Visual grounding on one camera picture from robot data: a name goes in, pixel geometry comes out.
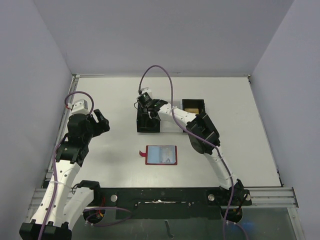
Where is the aluminium left rail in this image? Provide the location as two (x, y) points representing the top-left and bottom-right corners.
(43, 74), (79, 182)

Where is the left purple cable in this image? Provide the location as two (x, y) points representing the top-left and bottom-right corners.
(36, 91), (133, 240)

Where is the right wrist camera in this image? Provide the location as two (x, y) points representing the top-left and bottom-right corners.
(141, 87), (153, 99)

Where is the black bin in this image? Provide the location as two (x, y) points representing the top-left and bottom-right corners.
(136, 104), (160, 133)
(181, 99), (206, 114)

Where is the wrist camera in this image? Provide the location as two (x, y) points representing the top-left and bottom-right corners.
(71, 98), (89, 115)
(141, 87), (153, 99)

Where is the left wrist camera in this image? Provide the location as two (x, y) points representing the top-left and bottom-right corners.
(71, 98), (89, 115)

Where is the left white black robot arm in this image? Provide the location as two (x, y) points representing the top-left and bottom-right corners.
(19, 109), (110, 240)

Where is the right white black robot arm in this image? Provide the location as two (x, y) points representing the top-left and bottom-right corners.
(136, 91), (251, 205)

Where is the aluminium rail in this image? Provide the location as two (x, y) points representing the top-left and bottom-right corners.
(28, 187), (299, 210)
(43, 74), (79, 182)

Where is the gold VIP card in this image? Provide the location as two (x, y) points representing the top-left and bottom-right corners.
(185, 108), (199, 114)

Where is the left black bin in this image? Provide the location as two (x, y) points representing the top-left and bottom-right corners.
(136, 104), (160, 133)

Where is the red leather card holder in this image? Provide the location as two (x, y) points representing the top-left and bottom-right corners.
(139, 145), (178, 166)

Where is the right black bin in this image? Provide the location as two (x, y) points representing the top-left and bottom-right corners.
(181, 99), (206, 114)

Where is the aluminium front rail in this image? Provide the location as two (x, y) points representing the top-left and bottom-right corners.
(28, 187), (299, 210)

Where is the white middle bin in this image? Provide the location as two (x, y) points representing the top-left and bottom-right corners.
(158, 102), (183, 134)

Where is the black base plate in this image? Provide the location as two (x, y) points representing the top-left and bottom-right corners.
(83, 187), (252, 224)

